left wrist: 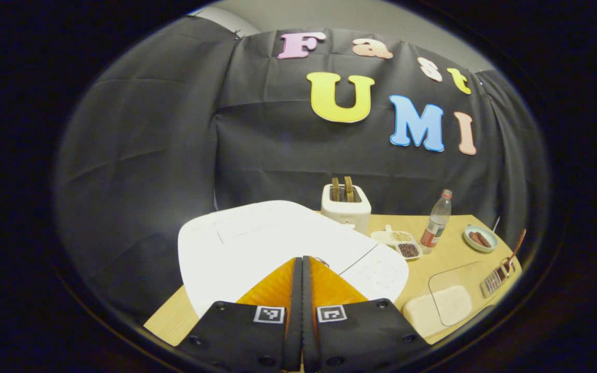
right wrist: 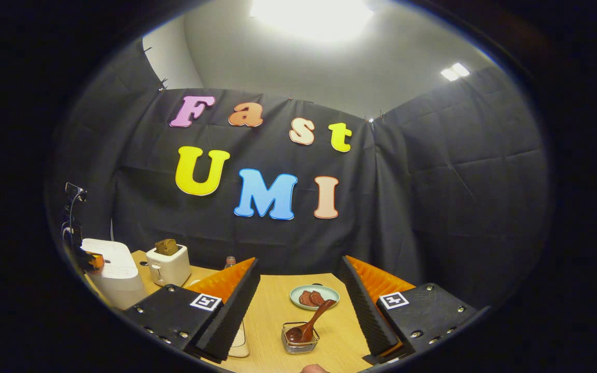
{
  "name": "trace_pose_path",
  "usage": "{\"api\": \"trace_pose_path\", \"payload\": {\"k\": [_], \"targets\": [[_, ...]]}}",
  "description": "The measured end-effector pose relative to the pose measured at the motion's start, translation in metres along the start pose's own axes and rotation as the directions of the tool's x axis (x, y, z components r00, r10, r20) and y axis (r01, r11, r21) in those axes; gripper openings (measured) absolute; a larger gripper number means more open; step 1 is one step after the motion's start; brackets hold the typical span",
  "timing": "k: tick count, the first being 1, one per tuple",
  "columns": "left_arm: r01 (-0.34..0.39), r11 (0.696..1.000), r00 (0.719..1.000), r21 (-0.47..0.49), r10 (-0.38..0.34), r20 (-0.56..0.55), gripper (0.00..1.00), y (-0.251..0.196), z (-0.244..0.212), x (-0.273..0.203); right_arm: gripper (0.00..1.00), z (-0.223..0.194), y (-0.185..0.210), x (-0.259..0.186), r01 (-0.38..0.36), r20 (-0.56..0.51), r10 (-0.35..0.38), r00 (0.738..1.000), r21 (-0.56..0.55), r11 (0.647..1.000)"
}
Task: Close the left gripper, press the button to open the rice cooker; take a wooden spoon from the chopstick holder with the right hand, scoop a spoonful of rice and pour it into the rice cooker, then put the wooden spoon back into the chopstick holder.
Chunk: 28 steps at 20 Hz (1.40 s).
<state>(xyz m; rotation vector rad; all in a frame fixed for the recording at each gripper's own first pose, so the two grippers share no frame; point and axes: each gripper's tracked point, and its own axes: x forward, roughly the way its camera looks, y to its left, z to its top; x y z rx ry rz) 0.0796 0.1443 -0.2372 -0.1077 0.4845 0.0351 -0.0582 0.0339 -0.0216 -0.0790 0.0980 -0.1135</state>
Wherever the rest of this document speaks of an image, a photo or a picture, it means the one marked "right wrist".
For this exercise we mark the brown wooden spoon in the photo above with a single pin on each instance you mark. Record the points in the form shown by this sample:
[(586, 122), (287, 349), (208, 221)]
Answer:
[(298, 334)]

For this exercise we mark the pale green plate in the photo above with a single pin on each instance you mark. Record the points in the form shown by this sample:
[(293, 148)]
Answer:
[(298, 292)]

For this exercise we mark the white rectangular board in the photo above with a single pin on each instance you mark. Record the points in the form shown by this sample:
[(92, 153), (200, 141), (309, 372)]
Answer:
[(240, 342)]

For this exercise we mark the brown meat slice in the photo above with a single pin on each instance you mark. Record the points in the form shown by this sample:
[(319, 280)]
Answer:
[(318, 297), (306, 299)]

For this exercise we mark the black backdrop cloth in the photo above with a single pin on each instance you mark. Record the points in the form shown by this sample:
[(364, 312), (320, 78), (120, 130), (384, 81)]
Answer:
[(433, 207)]

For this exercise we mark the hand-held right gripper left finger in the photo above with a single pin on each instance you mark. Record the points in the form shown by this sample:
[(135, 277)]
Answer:
[(228, 321)]

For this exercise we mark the white rice cooker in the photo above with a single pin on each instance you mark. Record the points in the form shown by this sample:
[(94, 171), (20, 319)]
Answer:
[(119, 274)]

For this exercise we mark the brown bread slice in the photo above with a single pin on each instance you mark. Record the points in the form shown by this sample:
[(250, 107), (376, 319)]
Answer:
[(166, 247)]

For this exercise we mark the clear plastic bottle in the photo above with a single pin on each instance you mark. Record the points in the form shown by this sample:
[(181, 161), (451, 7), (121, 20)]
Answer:
[(230, 262)]

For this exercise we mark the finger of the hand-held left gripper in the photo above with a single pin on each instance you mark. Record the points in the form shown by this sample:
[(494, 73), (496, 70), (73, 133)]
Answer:
[(95, 260)]

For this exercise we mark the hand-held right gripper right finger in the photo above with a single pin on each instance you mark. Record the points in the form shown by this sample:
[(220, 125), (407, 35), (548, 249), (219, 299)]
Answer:
[(363, 316)]

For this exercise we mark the white toaster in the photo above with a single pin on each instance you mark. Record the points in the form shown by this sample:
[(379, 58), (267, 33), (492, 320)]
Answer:
[(174, 269)]

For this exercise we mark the small ceiling light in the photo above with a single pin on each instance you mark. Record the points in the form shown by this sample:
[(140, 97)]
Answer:
[(455, 71)]

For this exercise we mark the large ceiling light panel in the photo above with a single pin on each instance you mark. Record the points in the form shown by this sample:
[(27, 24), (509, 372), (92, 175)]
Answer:
[(311, 18)]

